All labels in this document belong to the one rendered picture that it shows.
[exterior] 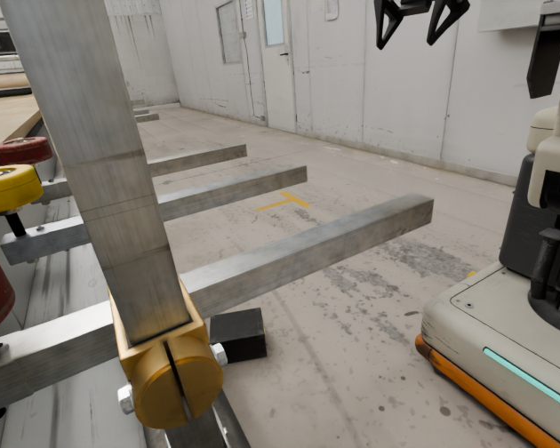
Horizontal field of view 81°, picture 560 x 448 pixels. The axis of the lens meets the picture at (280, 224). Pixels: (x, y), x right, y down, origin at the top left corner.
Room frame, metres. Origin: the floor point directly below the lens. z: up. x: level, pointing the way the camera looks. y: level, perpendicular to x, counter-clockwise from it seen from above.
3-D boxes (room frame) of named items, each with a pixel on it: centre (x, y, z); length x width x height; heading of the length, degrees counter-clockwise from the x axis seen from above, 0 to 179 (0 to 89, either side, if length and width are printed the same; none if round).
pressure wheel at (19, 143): (0.59, 0.43, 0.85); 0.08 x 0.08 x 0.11
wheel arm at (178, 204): (0.46, 0.14, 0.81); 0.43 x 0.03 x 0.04; 118
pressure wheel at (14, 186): (0.37, 0.32, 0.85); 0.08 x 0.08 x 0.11
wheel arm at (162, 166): (0.68, 0.26, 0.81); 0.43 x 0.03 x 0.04; 118
